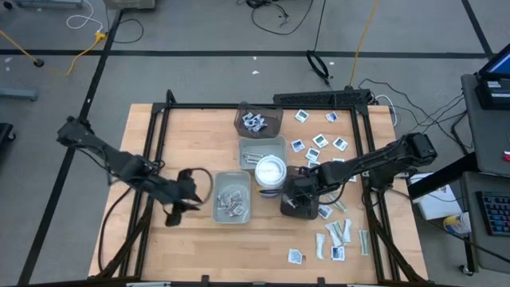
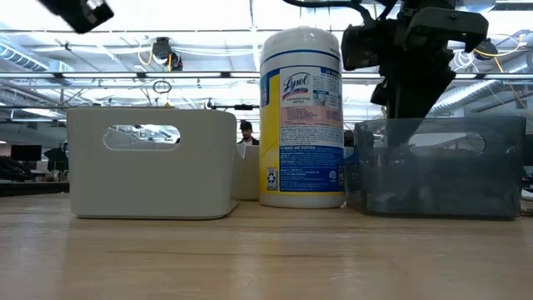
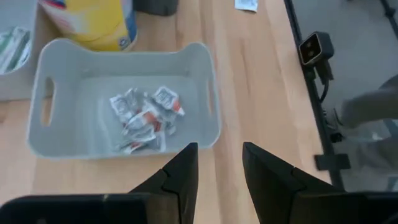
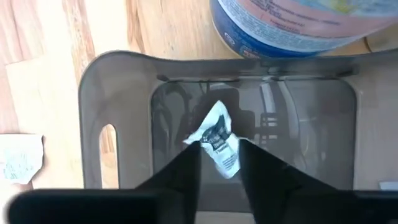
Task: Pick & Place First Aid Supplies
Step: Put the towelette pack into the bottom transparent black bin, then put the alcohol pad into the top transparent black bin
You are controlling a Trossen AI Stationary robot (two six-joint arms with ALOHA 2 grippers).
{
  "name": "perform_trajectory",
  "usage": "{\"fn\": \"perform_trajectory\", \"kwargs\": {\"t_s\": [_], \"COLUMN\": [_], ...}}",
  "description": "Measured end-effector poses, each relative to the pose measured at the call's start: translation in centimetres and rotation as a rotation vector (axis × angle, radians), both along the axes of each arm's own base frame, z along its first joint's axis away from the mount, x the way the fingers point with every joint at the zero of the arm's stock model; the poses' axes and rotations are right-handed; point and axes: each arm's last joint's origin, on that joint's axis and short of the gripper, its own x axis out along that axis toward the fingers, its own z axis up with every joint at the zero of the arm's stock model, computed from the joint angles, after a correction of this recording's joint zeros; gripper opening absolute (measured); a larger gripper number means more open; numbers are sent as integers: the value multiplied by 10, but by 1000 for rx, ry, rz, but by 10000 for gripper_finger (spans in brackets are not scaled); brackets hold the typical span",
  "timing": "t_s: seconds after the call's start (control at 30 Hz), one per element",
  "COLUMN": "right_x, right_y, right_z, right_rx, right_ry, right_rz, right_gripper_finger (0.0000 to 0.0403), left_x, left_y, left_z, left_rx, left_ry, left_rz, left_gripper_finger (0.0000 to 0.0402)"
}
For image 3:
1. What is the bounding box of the dark translucent plastic bin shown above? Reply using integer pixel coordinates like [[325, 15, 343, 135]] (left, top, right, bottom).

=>
[[132, 0, 180, 17]]

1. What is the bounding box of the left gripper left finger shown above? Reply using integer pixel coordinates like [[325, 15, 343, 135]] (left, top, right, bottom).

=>
[[0, 142, 200, 224]]

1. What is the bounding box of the light grey plastic bin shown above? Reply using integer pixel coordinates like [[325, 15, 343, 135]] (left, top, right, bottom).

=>
[[0, 0, 40, 103], [26, 38, 223, 161]]

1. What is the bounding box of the person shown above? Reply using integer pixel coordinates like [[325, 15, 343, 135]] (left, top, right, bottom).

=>
[[340, 73, 398, 144]]

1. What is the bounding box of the white alcohol pad packet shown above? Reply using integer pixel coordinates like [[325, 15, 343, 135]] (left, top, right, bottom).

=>
[[234, 0, 259, 13]]

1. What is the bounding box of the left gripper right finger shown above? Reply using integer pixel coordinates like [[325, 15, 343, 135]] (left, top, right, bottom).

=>
[[242, 141, 398, 224]]

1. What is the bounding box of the black aluminium table frame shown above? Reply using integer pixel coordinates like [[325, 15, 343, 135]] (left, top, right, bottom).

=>
[[283, 0, 352, 192]]

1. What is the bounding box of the black camera cable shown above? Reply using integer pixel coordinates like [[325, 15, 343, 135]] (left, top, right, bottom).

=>
[[317, 58, 335, 105]]

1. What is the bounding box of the Lysol wipes canister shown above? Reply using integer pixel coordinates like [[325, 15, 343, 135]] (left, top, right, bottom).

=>
[[37, 0, 138, 53]]

